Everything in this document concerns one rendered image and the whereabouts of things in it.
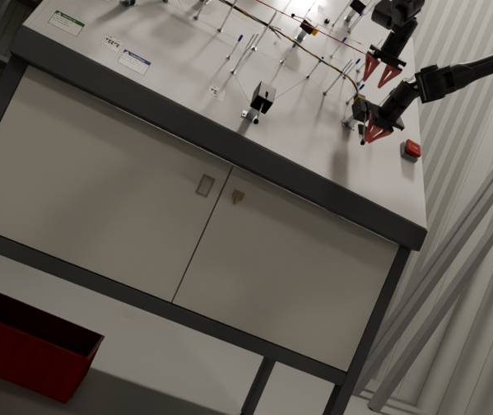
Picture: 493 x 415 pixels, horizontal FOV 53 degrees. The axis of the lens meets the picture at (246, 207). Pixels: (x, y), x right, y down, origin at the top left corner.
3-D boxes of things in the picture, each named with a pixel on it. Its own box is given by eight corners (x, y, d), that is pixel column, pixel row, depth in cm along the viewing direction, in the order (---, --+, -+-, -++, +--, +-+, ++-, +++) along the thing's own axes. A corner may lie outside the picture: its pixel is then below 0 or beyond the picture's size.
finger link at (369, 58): (353, 74, 149) (369, 45, 145) (373, 83, 151) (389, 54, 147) (360, 82, 143) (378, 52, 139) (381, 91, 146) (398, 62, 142)
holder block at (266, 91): (235, 135, 127) (253, 110, 120) (244, 105, 135) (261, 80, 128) (251, 143, 129) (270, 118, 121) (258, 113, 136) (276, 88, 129)
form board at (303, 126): (20, 30, 116) (21, 24, 114) (150, -120, 180) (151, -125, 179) (422, 232, 145) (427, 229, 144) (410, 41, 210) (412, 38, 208)
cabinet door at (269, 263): (348, 373, 142) (401, 245, 144) (172, 304, 128) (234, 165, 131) (344, 370, 144) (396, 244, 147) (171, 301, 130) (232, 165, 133)
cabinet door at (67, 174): (170, 302, 128) (233, 164, 131) (-47, 216, 115) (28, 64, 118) (169, 300, 130) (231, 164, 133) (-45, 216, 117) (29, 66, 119)
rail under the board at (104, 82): (420, 252, 142) (428, 230, 143) (7, 50, 113) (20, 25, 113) (408, 249, 148) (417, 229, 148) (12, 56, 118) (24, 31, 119)
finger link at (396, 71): (360, 77, 150) (377, 48, 146) (379, 86, 152) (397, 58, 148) (369, 86, 144) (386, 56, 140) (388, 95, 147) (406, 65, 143)
